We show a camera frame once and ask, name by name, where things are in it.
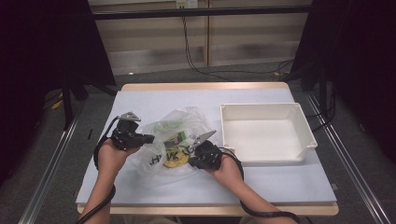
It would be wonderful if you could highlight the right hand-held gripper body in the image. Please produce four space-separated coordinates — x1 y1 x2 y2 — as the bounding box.
189 129 224 171

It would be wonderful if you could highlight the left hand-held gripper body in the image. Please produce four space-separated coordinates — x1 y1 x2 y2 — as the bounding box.
110 111 145 151

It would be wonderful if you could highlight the green snack packet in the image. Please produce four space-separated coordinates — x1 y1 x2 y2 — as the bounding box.
154 119 191 150

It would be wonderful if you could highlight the translucent white plastic bag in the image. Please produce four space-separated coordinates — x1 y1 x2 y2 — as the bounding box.
132 105 219 177

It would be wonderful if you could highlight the person's left hand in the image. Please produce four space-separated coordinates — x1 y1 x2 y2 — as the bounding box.
97 138 142 175

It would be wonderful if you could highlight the person's right hand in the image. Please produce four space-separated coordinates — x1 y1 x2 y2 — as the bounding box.
210 153 245 189

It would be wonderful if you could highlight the white plastic bin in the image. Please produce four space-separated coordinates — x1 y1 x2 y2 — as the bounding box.
219 102 318 163

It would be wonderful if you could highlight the black metal stand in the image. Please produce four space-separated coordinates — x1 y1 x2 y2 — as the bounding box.
60 76 119 132
279 60 330 120

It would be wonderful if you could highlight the light wooden table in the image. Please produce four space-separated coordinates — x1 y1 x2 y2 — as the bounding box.
75 81 340 217

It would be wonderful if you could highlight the yellow tape strip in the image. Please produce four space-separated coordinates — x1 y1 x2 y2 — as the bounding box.
50 98 64 111

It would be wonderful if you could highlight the black curtain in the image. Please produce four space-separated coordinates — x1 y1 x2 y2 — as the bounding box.
291 0 396 164
0 0 117 188

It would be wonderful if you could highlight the black horizontal bar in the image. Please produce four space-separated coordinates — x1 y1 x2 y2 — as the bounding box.
92 5 313 21

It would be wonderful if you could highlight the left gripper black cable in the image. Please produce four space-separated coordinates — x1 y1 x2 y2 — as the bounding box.
75 115 122 224

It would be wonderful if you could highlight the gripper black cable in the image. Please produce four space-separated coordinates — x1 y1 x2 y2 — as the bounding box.
218 147 302 224
75 115 122 224

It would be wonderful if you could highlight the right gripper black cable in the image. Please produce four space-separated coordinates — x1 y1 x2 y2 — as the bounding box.
218 147 302 224

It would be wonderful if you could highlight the metal floor rail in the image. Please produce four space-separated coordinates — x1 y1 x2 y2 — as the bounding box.
304 91 392 224
18 114 81 224

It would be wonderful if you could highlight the black hanging wall cable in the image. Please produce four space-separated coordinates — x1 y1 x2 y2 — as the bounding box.
180 15 295 82

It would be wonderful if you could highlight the bundle of black floor cables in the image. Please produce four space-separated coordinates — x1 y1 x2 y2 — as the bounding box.
306 89 338 133

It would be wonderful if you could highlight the white wall outlet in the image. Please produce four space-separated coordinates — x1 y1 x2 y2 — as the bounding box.
175 0 200 9

